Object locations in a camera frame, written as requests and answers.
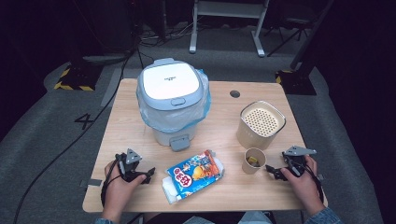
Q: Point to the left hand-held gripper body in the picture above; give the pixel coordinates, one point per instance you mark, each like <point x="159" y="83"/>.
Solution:
<point x="130" y="161"/>

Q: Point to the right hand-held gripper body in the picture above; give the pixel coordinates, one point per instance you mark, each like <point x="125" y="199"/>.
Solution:
<point x="297" y="158"/>

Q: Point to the dark food scraps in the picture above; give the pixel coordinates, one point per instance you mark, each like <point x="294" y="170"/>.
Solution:
<point x="252" y="160"/>

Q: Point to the brown paper cup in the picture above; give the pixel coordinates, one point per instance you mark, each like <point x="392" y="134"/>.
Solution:
<point x="247" y="169"/>

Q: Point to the beige container with perforated top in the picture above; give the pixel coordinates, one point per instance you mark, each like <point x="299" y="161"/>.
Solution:
<point x="249" y="137"/>

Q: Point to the blue snack packet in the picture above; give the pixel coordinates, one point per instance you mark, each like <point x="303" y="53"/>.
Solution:
<point x="193" y="174"/>

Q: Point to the translucent blue bin liner bag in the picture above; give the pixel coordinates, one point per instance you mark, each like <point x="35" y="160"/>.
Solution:
<point x="168" y="119"/>

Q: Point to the white pedal trash bin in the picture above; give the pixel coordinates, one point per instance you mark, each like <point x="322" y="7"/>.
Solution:
<point x="169" y="81"/>

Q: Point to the person's right hand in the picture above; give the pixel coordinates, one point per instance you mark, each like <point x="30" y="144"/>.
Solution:
<point x="303" y="186"/>

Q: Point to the person's left hand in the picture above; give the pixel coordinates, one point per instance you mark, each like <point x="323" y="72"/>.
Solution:
<point x="120" y="189"/>

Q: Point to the grey tape strip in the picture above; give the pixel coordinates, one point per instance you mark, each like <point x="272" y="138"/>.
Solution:
<point x="93" y="182"/>

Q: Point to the yellow-black striped stand base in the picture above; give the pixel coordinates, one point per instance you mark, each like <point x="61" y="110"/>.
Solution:
<point x="295" y="82"/>
<point x="77" y="77"/>

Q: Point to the dark round table grommet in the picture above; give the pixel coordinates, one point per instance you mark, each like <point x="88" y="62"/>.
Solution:
<point x="234" y="94"/>

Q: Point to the dark slanted stand pole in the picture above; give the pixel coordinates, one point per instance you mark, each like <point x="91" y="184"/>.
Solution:
<point x="311" y="34"/>

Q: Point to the black tripod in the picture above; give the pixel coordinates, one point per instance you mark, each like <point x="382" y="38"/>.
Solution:
<point x="292" y="26"/>

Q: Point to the white desk frame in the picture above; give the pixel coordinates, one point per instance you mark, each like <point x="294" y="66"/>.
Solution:
<point x="230" y="9"/>

